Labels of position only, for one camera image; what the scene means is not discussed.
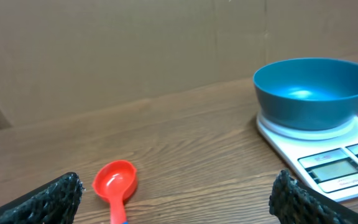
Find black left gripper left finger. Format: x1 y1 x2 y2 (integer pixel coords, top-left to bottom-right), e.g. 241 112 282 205
0 172 83 224

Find white digital kitchen scale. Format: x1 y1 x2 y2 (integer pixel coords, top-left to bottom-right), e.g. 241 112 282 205
257 114 358 202

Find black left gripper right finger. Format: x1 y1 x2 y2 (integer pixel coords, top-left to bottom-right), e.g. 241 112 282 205
268 169 358 224

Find red measuring scoop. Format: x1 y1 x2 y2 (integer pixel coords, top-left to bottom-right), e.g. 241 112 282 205
92 160 138 224

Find teal blue bowl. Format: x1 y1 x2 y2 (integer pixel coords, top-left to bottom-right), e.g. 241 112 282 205
253 58 358 131

